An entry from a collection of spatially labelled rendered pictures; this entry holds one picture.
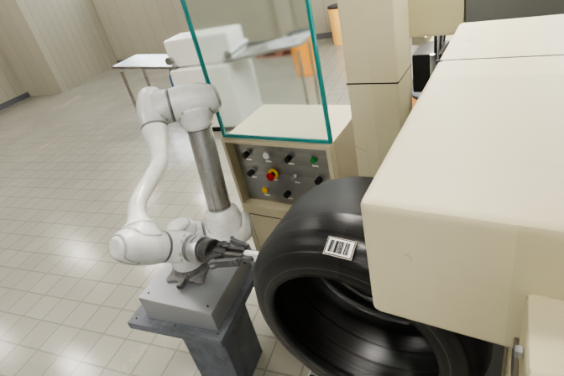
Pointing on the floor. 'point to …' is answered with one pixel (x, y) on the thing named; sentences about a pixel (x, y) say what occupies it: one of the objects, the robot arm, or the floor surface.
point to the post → (374, 49)
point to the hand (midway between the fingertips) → (254, 256)
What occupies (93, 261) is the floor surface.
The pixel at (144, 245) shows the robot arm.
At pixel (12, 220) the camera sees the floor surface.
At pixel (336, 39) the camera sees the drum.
